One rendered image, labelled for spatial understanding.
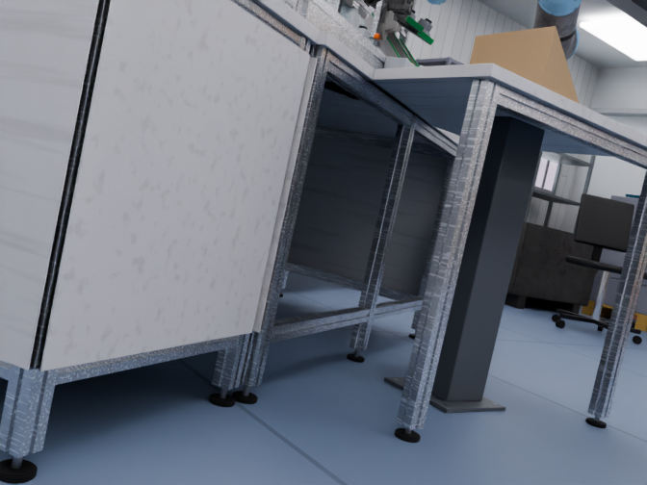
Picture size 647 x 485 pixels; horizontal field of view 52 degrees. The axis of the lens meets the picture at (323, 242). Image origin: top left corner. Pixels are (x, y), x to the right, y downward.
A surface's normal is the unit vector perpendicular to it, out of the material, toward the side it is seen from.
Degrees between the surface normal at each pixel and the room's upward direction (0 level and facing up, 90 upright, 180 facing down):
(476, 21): 90
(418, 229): 90
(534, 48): 90
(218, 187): 90
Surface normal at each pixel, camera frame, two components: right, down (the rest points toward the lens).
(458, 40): 0.59, 0.18
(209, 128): 0.89, 0.22
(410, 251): -0.40, -0.04
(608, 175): -0.78, -0.13
